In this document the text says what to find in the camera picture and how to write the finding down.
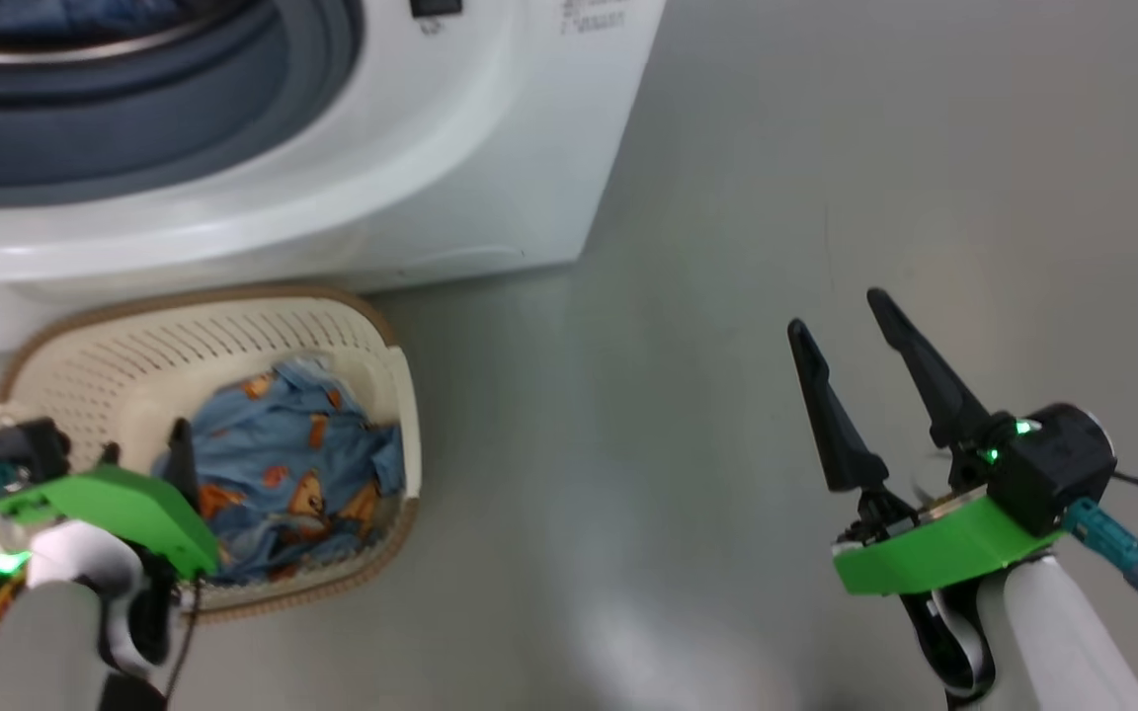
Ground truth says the white front-load washing machine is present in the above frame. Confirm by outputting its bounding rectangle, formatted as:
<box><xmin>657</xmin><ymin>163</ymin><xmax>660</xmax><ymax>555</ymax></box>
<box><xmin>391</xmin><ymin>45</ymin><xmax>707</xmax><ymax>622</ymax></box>
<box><xmin>0</xmin><ymin>0</ymin><xmax>669</xmax><ymax>361</ymax></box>

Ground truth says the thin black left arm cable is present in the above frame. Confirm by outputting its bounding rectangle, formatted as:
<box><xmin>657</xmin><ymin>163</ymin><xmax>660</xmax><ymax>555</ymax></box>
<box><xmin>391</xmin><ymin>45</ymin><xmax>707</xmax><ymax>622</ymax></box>
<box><xmin>162</xmin><ymin>578</ymin><xmax>203</xmax><ymax>704</ymax></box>

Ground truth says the right cable with teal connector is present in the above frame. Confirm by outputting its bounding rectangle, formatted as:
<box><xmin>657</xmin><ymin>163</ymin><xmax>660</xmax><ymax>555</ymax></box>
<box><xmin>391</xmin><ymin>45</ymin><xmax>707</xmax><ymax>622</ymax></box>
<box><xmin>1063</xmin><ymin>472</ymin><xmax>1138</xmax><ymax>605</ymax></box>

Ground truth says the grey rubber door gasket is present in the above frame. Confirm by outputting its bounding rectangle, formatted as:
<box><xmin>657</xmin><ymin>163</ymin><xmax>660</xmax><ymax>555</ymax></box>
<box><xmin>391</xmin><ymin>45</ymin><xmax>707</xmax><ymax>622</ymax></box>
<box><xmin>0</xmin><ymin>0</ymin><xmax>365</xmax><ymax>208</ymax></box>

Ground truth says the cream perforated laundry basket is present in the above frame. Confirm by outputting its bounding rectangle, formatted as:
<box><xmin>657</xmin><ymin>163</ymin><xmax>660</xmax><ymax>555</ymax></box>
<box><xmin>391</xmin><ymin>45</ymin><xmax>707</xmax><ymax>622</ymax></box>
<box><xmin>0</xmin><ymin>286</ymin><xmax>422</xmax><ymax>623</ymax></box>

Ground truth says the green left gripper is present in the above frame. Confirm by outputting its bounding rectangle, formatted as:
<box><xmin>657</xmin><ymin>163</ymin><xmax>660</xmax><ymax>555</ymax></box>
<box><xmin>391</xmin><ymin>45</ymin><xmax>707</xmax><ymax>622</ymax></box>
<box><xmin>0</xmin><ymin>418</ymin><xmax>219</xmax><ymax>579</ymax></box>

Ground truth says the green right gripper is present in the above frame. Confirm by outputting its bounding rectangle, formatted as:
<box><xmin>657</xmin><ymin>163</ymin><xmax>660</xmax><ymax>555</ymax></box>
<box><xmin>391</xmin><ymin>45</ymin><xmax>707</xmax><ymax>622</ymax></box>
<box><xmin>786</xmin><ymin>288</ymin><xmax>1064</xmax><ymax>596</ymax></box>

